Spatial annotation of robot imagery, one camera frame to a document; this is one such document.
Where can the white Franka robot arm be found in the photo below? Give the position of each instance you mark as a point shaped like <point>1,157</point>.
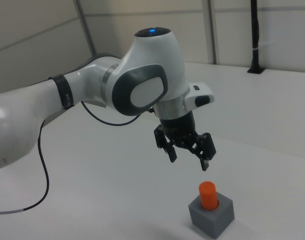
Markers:
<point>154,65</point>

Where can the upright grey partition post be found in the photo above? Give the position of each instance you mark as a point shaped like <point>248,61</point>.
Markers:
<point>211,32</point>

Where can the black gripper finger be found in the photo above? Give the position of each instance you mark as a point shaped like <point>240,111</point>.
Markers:
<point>168,147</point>
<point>204,150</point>

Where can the orange cylinder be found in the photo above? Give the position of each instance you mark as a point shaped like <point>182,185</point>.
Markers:
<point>208,196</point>

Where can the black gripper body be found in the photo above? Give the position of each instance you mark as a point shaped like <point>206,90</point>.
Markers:
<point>179,131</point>

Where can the grey block with round hole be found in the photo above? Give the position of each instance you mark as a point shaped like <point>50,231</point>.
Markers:
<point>212,221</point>

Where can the black pole with base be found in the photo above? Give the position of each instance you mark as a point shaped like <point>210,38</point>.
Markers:
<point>255,37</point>

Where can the slanted grey partition post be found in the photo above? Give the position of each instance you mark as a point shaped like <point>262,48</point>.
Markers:
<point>88,32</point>

